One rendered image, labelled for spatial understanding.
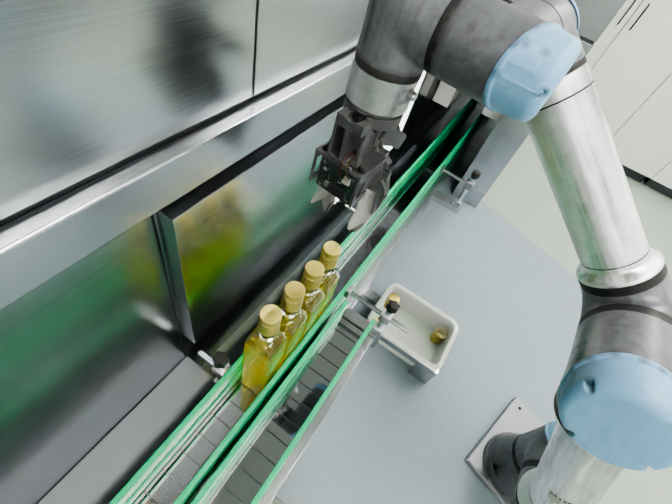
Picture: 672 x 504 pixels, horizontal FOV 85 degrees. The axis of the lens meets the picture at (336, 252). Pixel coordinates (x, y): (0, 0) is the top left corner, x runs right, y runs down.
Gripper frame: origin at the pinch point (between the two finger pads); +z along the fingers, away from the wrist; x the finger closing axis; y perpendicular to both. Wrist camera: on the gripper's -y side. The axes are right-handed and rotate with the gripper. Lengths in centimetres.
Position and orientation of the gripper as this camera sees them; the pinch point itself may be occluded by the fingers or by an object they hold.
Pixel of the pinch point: (344, 213)
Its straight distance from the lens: 59.6
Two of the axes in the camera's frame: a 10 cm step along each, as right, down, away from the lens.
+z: -2.2, 6.1, 7.6
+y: -5.8, 5.4, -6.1
